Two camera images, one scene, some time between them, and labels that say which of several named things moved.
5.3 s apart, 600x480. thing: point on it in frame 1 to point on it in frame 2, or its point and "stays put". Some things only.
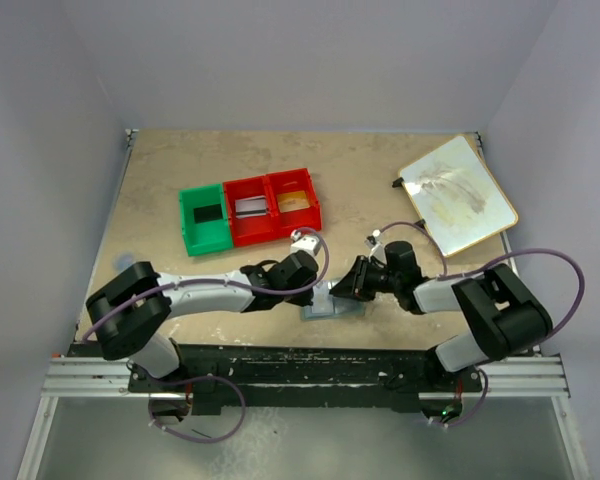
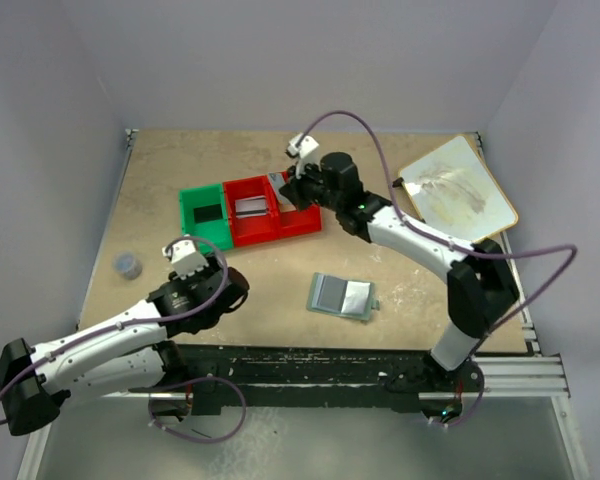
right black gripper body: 359,278 to 296,190
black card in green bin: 208,213 stays put
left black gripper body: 305,293 to 225,292
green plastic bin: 204,219 stays put
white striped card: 250,206 stays put
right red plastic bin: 284,223 stays put
